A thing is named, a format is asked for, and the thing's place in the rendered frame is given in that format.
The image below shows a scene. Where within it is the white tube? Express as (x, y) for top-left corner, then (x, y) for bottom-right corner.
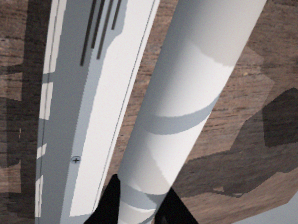
(117, 0), (267, 224)

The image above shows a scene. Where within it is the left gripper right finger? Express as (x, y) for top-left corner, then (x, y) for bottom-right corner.
(154, 187), (199, 224)

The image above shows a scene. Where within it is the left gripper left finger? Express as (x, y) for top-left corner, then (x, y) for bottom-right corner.
(83, 174), (121, 224)

